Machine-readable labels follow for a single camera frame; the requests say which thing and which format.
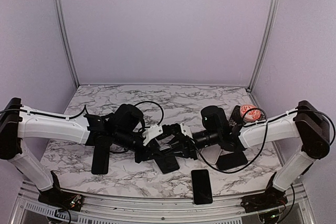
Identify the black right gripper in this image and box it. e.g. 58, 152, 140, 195
164, 129, 221, 159

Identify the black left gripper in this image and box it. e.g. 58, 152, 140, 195
114, 129, 165, 164

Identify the black phone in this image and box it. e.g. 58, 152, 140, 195
91, 146, 110, 175
191, 169, 213, 205
216, 152, 248, 170
154, 154, 180, 174

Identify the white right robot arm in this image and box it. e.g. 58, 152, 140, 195
171, 100, 335, 207

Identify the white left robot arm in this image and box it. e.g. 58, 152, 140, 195
1, 98, 163, 206

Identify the red white patterned bowl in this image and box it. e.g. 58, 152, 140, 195
239, 104, 261, 122

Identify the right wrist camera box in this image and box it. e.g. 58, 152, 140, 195
180, 123, 193, 138

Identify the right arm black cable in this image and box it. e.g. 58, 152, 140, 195
193, 107, 336, 175

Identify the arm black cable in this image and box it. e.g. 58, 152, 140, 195
0, 100, 165, 156
193, 107, 336, 175

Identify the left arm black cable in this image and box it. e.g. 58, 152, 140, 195
0, 100, 165, 156

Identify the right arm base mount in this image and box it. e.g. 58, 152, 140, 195
240, 173, 288, 213

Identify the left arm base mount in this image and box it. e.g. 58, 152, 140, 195
38, 171, 83, 212

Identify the aluminium front rail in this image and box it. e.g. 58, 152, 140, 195
10, 184, 316, 224

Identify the aluminium right corner post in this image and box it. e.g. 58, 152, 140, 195
248, 0, 279, 92

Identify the aluminium corner post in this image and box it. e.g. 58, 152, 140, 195
248, 0, 279, 92
54, 0, 80, 89

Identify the aluminium left corner post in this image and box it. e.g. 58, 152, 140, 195
54, 0, 80, 89

